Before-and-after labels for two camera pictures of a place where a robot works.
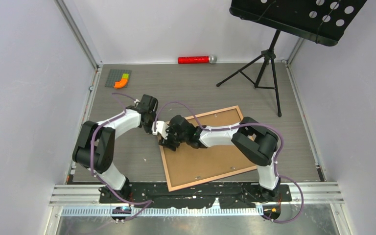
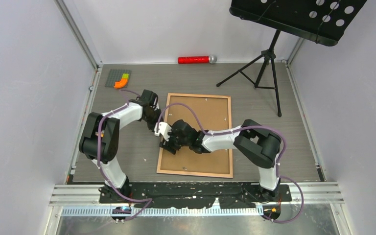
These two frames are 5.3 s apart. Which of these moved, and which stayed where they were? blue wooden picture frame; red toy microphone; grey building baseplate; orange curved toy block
Moved: blue wooden picture frame
Stayed: grey building baseplate; red toy microphone; orange curved toy block
